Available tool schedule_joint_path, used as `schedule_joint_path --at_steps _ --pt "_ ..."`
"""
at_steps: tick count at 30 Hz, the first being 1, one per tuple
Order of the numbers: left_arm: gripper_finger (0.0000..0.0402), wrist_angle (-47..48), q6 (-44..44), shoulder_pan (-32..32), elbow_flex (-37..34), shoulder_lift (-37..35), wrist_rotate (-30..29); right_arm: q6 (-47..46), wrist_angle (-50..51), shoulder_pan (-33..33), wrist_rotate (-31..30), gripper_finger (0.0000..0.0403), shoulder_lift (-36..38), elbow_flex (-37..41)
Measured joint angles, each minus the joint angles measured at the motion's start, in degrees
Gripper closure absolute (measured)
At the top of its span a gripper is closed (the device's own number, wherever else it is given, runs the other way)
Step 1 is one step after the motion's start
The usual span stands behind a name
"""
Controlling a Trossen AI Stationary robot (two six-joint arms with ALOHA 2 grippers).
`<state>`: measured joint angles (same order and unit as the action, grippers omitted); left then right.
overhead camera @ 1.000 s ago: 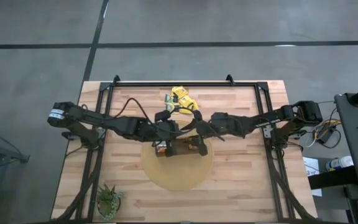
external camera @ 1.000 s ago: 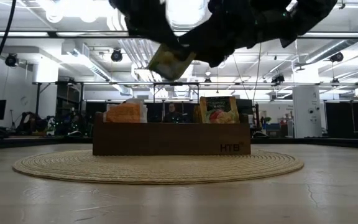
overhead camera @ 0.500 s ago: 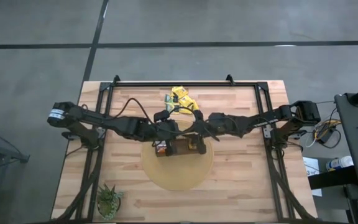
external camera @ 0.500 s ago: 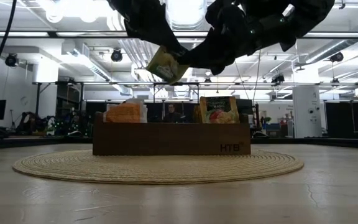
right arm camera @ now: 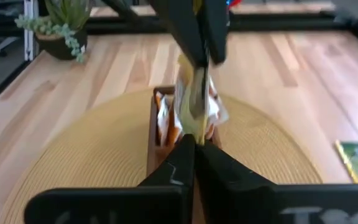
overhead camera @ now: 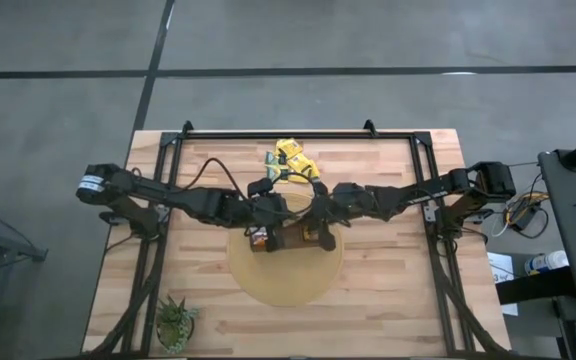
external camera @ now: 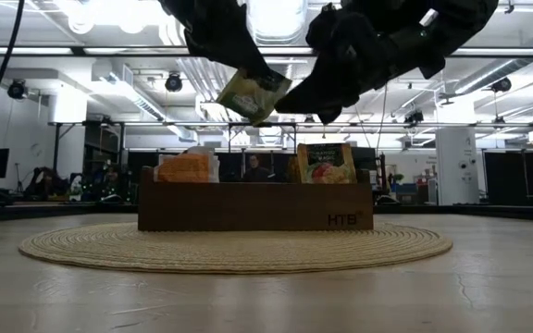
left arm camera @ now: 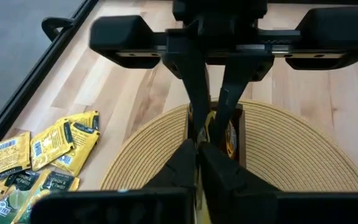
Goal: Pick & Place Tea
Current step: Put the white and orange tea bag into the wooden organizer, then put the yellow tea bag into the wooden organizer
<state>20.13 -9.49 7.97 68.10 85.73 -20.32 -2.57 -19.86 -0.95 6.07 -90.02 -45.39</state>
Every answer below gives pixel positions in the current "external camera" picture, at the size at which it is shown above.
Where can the long ceiling light bar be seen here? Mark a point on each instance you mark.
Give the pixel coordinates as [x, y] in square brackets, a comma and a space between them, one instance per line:
[63, 51]

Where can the person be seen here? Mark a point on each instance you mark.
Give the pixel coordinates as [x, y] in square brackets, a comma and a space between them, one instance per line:
[255, 172]

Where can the brown wooden tea box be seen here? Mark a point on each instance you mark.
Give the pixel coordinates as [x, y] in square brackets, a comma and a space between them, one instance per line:
[248, 208]

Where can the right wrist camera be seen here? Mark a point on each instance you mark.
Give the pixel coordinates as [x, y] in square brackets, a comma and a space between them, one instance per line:
[340, 32]

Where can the orange white tea packet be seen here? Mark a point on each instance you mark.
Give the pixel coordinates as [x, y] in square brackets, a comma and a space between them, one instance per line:
[214, 168]
[185, 167]

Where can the black ceiling spot lamp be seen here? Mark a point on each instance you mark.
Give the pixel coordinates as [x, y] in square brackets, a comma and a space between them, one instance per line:
[173, 82]
[413, 116]
[501, 84]
[16, 89]

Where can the black partition panel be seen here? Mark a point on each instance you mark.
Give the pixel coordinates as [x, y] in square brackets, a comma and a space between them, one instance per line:
[516, 178]
[248, 162]

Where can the round woven straw placemat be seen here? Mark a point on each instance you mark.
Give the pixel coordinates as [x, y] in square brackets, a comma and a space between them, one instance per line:
[248, 254]

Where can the silver ventilation duct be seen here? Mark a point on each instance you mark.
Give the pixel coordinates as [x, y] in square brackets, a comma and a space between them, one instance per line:
[273, 18]

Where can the black aluminium rig frame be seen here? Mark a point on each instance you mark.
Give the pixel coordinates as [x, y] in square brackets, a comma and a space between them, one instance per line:
[7, 210]

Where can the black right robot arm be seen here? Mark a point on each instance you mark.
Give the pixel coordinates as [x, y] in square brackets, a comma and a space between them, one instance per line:
[470, 14]

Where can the yellow tea packet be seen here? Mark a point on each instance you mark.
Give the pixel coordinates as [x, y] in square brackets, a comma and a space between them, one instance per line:
[248, 99]

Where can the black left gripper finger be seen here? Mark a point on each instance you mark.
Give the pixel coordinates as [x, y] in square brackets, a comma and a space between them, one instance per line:
[215, 57]
[255, 62]

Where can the white square pillar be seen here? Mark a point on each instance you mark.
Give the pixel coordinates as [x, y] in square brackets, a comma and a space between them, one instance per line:
[456, 176]

